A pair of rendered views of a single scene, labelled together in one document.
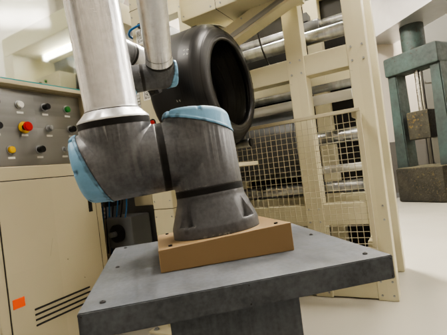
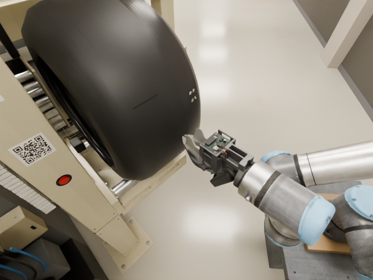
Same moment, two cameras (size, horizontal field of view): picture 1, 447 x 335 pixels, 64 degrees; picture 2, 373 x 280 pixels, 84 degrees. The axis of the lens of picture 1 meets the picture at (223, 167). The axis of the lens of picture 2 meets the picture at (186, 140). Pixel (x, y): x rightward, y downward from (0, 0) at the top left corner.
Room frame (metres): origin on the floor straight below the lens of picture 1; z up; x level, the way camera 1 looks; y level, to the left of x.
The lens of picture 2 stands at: (1.38, 0.52, 1.64)
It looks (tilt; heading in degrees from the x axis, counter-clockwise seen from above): 51 degrees down; 286
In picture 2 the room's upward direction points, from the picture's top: straight up
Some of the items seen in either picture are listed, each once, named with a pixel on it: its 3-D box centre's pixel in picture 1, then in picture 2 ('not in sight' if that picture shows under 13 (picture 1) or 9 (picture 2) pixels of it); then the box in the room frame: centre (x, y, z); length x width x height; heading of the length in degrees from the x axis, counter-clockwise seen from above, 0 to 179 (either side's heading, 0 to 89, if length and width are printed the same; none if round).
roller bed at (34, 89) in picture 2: not in sight; (24, 104); (2.22, 0.07, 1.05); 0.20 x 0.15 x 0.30; 60
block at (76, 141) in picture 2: not in sight; (77, 144); (1.94, 0.15, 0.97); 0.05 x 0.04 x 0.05; 150
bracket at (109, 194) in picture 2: not in sight; (91, 173); (1.86, 0.22, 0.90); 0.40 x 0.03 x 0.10; 150
